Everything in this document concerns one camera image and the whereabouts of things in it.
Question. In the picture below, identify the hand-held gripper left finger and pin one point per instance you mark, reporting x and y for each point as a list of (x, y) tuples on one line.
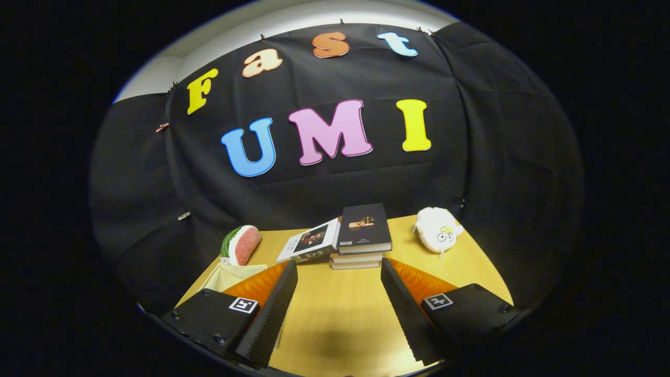
[(269, 314)]

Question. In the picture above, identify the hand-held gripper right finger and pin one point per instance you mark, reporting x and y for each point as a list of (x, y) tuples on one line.
[(405, 314)]

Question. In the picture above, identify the beige fabric storage box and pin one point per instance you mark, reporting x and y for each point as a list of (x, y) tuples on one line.
[(230, 275)]

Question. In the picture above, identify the thick book with pale pages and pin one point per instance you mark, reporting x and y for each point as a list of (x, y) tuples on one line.
[(358, 257), (356, 265)]

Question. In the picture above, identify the watermelon slice toy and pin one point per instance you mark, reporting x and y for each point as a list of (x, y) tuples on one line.
[(243, 245)]

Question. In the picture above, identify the white cover paperback book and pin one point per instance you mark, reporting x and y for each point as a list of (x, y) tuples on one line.
[(311, 241)]

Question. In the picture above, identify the white plush toy with eyes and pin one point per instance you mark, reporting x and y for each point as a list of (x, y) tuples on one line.
[(437, 230)]

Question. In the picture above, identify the black cover book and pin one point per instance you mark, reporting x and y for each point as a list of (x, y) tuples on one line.
[(364, 228)]

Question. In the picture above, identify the small red clip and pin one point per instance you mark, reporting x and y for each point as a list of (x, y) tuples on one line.
[(162, 127)]

